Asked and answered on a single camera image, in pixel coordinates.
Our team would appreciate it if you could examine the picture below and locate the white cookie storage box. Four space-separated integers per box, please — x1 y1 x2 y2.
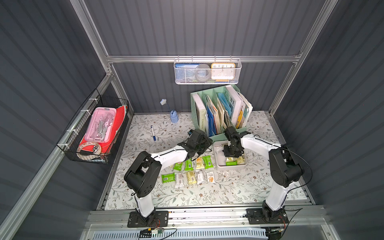
213 141 248 171

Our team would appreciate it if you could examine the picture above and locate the yellow cookie packet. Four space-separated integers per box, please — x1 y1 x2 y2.
196 157 205 170

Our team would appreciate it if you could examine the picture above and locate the green cookie packet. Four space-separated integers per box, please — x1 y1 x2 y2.
173 162 183 171
185 159 194 172
203 156 214 169

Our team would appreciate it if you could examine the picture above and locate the yellow packet second row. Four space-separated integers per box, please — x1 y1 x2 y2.
186 171 197 185

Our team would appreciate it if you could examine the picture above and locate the white cookie packet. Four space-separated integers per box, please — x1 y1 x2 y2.
206 171 216 184

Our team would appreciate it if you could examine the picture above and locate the green packet second row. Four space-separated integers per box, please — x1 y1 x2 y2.
162 173 176 183

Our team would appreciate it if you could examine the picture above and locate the white brown packet second row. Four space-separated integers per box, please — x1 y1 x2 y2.
175 173 185 189

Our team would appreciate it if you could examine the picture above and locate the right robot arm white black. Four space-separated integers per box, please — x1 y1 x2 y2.
224 127 305 224

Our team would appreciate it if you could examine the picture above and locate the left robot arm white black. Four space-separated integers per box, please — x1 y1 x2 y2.
124 130 213 218

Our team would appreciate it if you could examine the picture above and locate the green file organizer box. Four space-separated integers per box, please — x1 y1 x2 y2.
190 85 253 142

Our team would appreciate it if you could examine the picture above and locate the blue box in basket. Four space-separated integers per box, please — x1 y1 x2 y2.
174 63 199 85

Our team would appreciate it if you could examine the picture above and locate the pink plastic tool box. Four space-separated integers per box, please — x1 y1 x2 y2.
84 107 117 143

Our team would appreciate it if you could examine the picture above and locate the white book left slot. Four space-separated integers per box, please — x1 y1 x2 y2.
192 94 208 134

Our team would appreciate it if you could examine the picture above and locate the white book slot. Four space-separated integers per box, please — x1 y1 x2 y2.
192 94 208 134
225 85 244 129

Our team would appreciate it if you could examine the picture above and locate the blue white marker pen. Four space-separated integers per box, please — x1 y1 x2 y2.
151 125 157 141

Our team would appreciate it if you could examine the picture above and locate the white book right slot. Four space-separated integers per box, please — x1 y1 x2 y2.
225 85 244 129

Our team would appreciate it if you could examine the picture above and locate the grey tape roll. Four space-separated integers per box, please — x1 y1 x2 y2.
195 64 211 82

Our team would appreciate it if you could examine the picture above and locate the yellow white alarm clock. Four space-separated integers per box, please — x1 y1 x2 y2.
211 63 236 81

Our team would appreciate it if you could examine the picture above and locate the red cloth bag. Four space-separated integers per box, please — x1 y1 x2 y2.
76 105 128 158

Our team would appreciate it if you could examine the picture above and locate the clear tape roll in basket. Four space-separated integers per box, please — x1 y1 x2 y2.
77 142 102 155

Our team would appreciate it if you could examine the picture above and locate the white wire wall basket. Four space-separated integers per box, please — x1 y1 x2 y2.
174 58 243 85

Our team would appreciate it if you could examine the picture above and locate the black wire side basket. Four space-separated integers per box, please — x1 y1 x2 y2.
57 90 130 165

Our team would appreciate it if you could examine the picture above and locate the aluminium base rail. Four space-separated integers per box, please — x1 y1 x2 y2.
80 205 340 240

